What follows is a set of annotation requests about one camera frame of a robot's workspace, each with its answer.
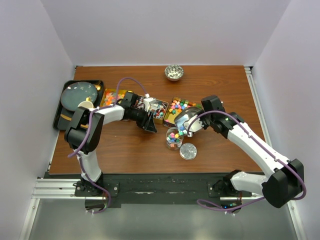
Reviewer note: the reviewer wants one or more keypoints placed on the black serving tray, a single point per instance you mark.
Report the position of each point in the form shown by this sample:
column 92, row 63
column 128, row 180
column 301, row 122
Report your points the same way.
column 61, row 124

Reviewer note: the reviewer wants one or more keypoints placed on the white jar lid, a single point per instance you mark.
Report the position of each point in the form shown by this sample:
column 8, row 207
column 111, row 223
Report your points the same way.
column 188, row 151

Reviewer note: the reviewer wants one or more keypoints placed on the clear plastic jar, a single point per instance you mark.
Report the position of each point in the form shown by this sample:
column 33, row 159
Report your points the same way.
column 174, row 138

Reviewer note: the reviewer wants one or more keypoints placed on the tray of paper stars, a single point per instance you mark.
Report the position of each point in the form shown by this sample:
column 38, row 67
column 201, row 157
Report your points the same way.
column 175, row 107

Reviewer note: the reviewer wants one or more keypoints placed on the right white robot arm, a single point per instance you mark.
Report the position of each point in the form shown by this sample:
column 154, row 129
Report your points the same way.
column 282, row 179

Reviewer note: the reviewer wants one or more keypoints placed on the grey-blue plate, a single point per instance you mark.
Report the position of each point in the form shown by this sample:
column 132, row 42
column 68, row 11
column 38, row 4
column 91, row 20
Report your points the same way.
column 76, row 93

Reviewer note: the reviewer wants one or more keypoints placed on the tin of translucent star candies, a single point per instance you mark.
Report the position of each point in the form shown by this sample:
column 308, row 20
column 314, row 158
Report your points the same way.
column 110, row 95

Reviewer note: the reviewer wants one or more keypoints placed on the gold tin of candies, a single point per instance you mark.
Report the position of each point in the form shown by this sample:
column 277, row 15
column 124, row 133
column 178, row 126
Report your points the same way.
column 159, row 111

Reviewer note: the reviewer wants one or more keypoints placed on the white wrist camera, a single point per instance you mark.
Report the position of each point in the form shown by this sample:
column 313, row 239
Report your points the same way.
column 191, row 125
column 150, row 103

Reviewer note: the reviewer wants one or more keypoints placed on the gold spoon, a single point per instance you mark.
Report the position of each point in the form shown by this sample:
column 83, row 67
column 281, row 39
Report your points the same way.
column 98, row 87

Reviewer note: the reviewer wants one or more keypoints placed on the yellow cup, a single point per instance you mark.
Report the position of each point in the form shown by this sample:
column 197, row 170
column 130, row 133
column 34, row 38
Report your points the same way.
column 86, row 104

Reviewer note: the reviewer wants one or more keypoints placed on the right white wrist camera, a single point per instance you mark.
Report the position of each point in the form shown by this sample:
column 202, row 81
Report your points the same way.
column 191, row 125

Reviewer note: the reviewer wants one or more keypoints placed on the patterned ceramic bowl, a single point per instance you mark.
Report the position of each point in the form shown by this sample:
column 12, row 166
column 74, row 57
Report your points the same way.
column 174, row 72

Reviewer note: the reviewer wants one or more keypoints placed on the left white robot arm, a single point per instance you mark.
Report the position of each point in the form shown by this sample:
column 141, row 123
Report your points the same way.
column 84, row 131

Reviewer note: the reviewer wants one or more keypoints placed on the metal scoop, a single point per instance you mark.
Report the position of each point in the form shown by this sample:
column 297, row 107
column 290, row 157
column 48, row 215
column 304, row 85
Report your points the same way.
column 211, row 103

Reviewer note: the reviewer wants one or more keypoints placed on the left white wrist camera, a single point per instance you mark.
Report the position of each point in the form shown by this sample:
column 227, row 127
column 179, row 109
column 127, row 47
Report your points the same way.
column 150, row 103

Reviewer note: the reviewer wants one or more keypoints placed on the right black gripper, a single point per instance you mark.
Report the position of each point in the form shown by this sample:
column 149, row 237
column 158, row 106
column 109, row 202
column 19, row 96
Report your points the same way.
column 205, row 125

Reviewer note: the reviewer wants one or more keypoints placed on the gold knife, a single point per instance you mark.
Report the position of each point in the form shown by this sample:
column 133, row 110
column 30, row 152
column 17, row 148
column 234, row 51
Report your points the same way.
column 65, row 117

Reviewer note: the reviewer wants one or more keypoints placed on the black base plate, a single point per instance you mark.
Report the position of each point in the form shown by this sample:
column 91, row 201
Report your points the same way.
column 158, row 189

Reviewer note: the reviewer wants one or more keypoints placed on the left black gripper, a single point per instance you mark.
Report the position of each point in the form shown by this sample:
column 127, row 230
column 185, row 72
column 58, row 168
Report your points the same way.
column 147, row 123

